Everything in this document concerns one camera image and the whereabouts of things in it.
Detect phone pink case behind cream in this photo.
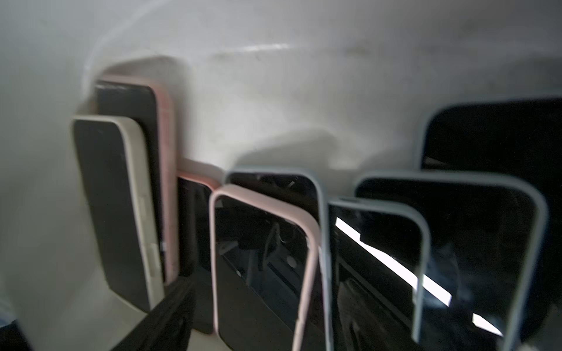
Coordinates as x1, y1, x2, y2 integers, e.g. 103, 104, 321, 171
95, 75, 179, 285

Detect phone pale blue case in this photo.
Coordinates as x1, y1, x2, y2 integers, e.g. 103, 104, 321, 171
328, 198, 431, 350

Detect phone white case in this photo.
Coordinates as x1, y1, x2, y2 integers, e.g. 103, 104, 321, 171
225, 167, 333, 350

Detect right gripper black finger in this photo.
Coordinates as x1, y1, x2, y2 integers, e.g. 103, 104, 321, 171
113, 276, 196, 350

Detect phone pink case in basin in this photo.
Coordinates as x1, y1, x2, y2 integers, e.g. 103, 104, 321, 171
209, 184, 321, 350

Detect phone dark lying in basin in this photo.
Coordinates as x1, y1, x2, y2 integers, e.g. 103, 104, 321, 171
178, 171, 218, 334

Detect phone blue case rear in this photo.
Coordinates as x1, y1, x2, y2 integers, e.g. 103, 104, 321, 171
414, 93, 561, 350

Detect phone cream case in basin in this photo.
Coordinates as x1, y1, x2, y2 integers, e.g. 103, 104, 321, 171
72, 116, 165, 312

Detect phone light blue case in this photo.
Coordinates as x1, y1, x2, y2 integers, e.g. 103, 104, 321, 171
355, 171, 548, 350

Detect white storage basin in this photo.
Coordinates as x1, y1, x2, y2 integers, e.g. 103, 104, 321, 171
1, 1, 561, 350

